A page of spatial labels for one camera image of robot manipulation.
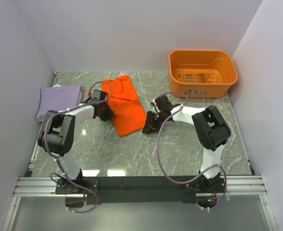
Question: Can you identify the orange t shirt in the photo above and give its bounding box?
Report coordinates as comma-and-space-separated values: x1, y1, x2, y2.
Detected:
101, 75, 147, 137

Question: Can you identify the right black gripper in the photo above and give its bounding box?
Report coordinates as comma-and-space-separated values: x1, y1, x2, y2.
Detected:
142, 111, 166, 135

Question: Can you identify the front aluminium rail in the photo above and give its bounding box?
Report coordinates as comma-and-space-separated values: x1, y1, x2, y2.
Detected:
13, 175, 267, 197

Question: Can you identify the aluminium table edge rail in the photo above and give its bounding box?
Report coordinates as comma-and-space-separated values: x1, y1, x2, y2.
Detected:
23, 71, 61, 178

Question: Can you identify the folded purple t shirt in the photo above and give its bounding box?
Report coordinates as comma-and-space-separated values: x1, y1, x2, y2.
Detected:
35, 84, 83, 121

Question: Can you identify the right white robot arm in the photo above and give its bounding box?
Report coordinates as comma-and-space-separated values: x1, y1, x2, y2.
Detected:
142, 95, 231, 192

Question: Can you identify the orange plastic basket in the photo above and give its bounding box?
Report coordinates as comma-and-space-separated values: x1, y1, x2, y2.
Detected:
169, 50, 238, 99

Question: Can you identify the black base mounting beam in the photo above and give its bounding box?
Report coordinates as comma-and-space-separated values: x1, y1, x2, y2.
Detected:
55, 176, 226, 208

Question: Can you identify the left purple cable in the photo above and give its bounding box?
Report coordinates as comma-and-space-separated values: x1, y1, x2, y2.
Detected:
44, 81, 113, 214

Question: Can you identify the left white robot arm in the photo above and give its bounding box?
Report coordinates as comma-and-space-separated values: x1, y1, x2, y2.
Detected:
37, 90, 114, 194

